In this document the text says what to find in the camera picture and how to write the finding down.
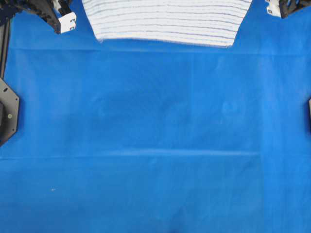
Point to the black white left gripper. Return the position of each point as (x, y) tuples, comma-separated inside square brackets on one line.
[(57, 14)]

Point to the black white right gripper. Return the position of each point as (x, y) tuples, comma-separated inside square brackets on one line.
[(284, 8)]

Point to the white blue striped towel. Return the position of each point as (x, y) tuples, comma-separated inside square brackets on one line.
[(212, 23)]

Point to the blue table cloth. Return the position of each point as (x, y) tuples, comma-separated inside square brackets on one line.
[(137, 136)]

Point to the black frame post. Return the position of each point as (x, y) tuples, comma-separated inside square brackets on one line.
[(4, 43)]

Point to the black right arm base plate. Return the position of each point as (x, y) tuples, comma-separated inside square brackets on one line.
[(309, 104)]

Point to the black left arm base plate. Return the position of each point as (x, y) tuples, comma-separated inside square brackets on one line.
[(9, 108)]

